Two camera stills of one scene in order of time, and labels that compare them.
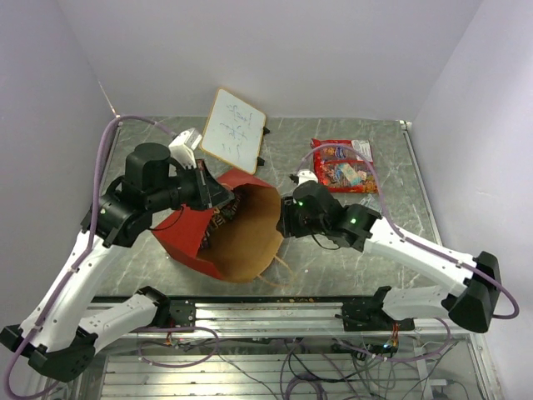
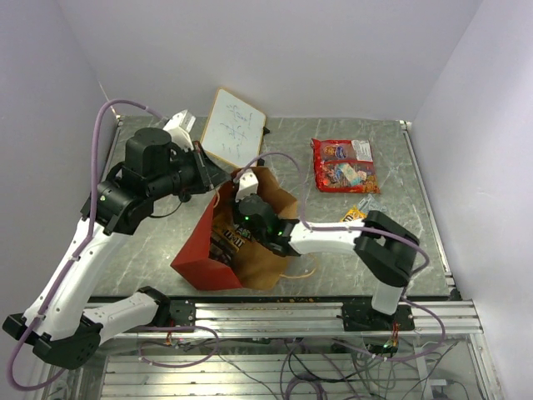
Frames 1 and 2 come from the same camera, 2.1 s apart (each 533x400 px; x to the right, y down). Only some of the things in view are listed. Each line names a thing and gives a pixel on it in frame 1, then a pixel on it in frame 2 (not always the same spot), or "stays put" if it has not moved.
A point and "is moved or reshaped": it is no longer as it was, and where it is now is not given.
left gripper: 209,192 to 210,173
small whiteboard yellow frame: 234,132 stays put
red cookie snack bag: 344,166 stays put
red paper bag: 241,245 is moved or reshaped
